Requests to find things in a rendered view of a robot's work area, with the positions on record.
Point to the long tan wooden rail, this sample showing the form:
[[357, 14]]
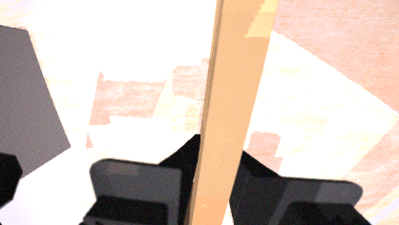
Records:
[[240, 42]]

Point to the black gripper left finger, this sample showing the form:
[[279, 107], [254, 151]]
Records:
[[168, 181]]

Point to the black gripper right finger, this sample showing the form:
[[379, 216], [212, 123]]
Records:
[[260, 196]]

